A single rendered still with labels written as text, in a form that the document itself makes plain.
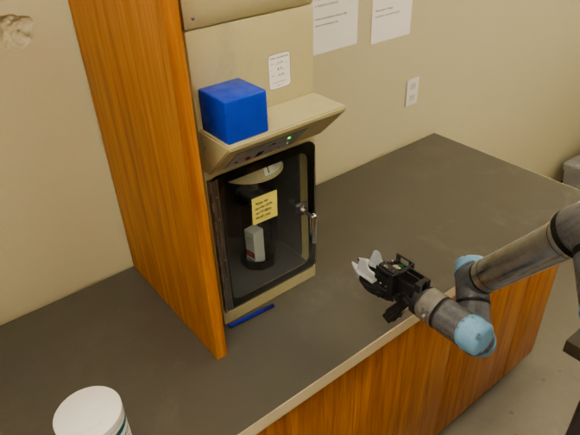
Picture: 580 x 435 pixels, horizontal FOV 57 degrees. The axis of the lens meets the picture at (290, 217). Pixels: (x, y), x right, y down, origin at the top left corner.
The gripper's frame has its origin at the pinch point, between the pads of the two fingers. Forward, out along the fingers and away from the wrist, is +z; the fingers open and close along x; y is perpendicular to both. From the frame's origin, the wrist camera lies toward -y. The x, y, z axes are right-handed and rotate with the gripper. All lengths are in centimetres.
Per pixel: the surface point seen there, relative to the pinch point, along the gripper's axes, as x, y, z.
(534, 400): -95, -115, -16
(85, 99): 36, 34, 66
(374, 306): -8.7, -20.4, 1.9
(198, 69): 25, 49, 22
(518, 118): -185, -37, 66
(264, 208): 12.2, 11.5, 21.4
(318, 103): -1.4, 36.7, 16.5
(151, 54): 35, 55, 21
